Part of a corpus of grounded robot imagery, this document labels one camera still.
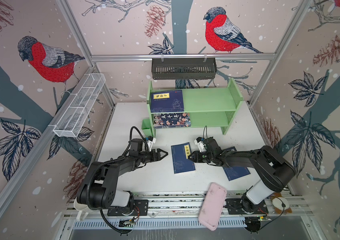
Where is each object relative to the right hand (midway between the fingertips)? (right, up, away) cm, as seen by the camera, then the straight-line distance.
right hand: (189, 159), depth 90 cm
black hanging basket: (-3, +60, +14) cm, 62 cm away
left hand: (-16, +3, -4) cm, 17 cm away
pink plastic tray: (+9, -20, -19) cm, 29 cm away
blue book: (-5, -2, -2) cm, 6 cm away
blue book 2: (+26, -6, -5) cm, 27 cm away
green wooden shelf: (+10, +31, -8) cm, 34 cm away
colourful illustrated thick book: (-15, +24, +2) cm, 28 cm away
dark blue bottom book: (-13, +35, -7) cm, 38 cm away
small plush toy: (+43, -16, -19) cm, 49 cm away
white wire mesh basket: (-59, +25, -18) cm, 67 cm away
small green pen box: (-29, +21, +10) cm, 37 cm away
